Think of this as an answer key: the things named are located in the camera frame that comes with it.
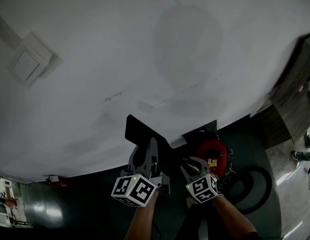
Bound white wall cable conduit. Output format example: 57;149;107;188
0;8;23;53

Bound person's left forearm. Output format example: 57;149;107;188
124;190;159;240

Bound white storage rack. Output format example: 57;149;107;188
0;175;28;229

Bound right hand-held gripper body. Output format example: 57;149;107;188
186;167;218;205

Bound grey wooden shelf cabinet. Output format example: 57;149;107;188
251;32;310;149

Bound person's left white shoe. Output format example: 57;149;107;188
185;195;198;208

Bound person's black trousers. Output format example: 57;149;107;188
173;203;226;240

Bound thin power cord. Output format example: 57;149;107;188
218;146;237;184

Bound black flat board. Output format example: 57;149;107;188
182;119;218;145

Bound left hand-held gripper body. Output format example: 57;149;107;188
111;168;171;207

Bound red fire extinguisher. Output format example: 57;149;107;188
46;174;73;189

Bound white wall switch box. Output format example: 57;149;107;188
6;31;64;89

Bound person's right forearm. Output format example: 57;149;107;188
211;194;257;238

